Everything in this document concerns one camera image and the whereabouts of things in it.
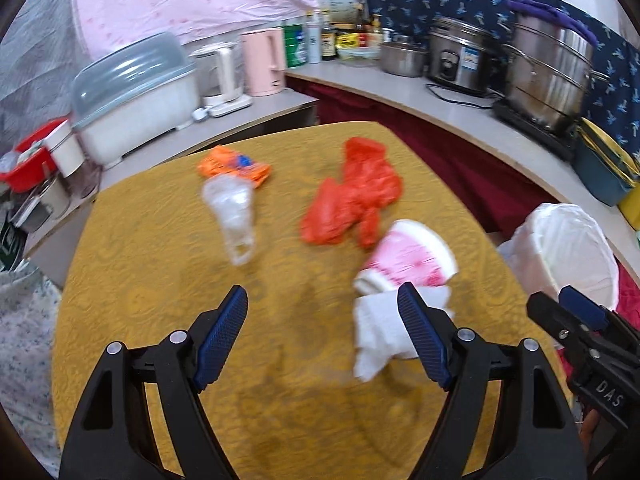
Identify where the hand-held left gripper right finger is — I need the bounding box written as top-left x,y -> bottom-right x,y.
397,281 -> 581,480

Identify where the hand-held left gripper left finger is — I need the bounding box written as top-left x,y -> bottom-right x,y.
59,284 -> 249,480

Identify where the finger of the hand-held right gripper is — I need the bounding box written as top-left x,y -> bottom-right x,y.
526,291 -> 582,357
559,285 -> 617,333

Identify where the white paper towel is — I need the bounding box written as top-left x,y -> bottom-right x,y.
351,285 -> 456,381

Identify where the white lined waste bin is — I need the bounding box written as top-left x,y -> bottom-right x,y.
497,201 -> 621,313

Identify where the pink paper cup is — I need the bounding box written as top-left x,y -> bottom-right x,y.
352,219 -> 460,296

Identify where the clear plastic bag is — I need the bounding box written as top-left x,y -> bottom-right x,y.
200,175 -> 257,267

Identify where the red plastic bag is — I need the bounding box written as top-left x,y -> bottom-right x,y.
300,136 -> 405,250

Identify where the small orange snack packet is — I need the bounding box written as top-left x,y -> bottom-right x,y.
196,145 -> 273,190

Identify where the yellow pot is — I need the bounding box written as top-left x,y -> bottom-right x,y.
617,185 -> 640,221

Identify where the blue yellow bowl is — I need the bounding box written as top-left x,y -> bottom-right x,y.
572,135 -> 636,207
577,117 -> 640,186

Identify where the dark red curtain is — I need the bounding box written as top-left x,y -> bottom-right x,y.
290,82 -> 556,236

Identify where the black induction cooker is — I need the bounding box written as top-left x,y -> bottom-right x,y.
491,95 -> 581,162

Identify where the floral cloth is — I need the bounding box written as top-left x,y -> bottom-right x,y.
0,260 -> 66,476

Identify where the large steel steamer pot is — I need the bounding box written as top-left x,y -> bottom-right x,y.
501,10 -> 611,135

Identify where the metal cup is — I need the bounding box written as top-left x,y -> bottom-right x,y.
10,175 -> 73,233

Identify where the covered white dish rack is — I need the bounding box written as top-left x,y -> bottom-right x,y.
70,31 -> 201,170

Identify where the white lidded jar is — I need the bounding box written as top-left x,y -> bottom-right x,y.
42,122 -> 86,178

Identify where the red basin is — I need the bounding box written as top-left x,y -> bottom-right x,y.
0,117 -> 71,193

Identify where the white glass electric kettle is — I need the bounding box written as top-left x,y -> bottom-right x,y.
189,41 -> 253,118

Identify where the steel rice cooker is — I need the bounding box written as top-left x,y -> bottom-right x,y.
426,16 -> 503,97

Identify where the pink electric kettle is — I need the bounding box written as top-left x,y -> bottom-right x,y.
240,27 -> 288,97

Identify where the small steel pot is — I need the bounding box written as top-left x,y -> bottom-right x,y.
379,40 -> 432,78

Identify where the clear plastic container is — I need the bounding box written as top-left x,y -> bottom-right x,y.
337,46 -> 383,67

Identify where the purple cloth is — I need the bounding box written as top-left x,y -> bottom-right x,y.
505,0 -> 600,45

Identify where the green can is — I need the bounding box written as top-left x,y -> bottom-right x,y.
281,22 -> 308,69

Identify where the dark sauce bottle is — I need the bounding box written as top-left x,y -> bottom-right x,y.
320,12 -> 337,62

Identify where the white bottle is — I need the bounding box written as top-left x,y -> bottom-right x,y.
306,11 -> 322,64

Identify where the pale cardboard box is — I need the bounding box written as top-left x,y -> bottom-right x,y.
317,0 -> 363,21

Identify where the pink dotted cloth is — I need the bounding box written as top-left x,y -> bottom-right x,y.
70,0 -> 368,61

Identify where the black power cord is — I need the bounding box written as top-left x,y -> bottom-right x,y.
425,82 -> 498,110

